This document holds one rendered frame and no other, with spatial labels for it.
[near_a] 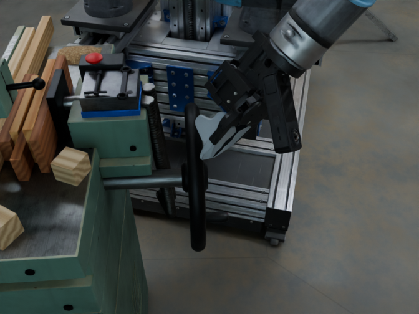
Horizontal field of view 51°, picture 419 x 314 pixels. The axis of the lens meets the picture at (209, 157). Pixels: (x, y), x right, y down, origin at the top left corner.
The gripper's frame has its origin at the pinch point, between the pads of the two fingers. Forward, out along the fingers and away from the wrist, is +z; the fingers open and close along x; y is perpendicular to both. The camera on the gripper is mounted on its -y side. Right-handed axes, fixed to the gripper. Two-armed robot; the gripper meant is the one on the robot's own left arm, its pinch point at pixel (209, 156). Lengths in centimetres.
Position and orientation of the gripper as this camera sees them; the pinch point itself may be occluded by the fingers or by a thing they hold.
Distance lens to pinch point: 70.0
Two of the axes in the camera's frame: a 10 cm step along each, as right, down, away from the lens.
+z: -6.0, 6.4, 4.7
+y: -5.7, -7.6, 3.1
